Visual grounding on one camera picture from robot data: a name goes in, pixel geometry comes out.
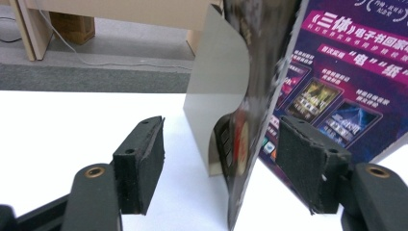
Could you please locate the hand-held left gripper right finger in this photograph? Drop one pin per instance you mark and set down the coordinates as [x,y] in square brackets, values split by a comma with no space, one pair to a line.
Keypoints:
[308,166]

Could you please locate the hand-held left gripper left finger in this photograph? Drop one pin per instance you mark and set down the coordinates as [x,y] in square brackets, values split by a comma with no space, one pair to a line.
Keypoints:
[138,166]

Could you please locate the purple magazine with navy spine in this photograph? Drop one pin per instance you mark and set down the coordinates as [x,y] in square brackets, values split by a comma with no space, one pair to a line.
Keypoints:
[352,80]

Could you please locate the black magazine with red picture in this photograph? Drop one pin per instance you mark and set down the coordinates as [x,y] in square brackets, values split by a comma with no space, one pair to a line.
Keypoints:
[256,80]

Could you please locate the beige expandable book rack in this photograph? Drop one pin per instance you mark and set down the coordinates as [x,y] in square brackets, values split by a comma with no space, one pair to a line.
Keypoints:
[215,80]

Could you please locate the brown box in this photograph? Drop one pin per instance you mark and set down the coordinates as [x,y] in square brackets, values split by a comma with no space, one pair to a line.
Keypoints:
[72,27]

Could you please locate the beige wooden desk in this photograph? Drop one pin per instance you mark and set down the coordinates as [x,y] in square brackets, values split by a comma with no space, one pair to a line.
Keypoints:
[128,12]

